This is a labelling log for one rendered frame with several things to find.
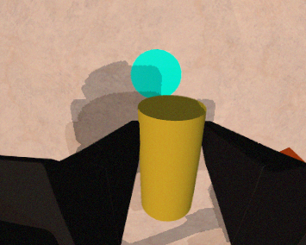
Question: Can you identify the cyan circle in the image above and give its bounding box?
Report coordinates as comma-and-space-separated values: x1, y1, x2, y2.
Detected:
131, 49, 181, 97

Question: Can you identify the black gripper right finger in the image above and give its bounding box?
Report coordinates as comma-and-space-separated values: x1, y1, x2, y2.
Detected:
202, 122, 306, 245

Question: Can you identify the yellow cylinder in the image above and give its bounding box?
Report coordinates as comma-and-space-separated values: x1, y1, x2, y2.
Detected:
138, 95, 207, 221

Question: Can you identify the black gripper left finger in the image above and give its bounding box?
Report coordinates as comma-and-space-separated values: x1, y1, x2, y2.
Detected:
0, 120, 140, 245

